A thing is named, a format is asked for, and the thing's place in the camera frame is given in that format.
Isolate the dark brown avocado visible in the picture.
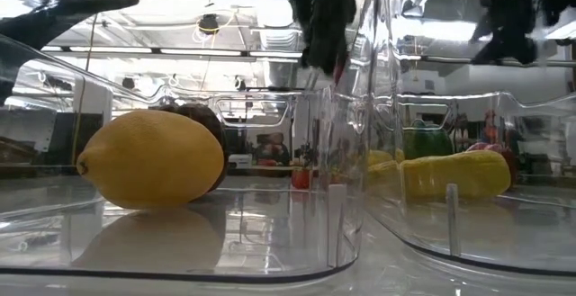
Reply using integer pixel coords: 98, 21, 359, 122
155, 102, 230, 193

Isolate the clear plastic container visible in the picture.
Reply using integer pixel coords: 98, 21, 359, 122
0, 0, 374, 286
355, 0, 576, 279

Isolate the silver ventilation duct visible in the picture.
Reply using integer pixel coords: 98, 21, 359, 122
258, 16, 302, 90

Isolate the yellow hanging cable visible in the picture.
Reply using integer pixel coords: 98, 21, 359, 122
70, 0, 104, 166

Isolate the yellow lemon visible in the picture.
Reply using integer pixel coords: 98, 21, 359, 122
75, 109, 226, 211

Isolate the black ceiling dome fixture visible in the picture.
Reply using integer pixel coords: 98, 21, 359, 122
197, 13, 221, 35

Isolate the green bell pepper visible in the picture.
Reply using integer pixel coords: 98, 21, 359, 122
401, 119, 455, 161

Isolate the long ceiling light strip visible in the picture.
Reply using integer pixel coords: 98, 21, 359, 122
42, 46, 302, 58

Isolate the yellow corn cob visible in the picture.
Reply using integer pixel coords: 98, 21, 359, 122
367, 148, 513, 203

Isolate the red bell pepper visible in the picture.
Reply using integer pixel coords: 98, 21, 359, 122
465, 141, 518, 184

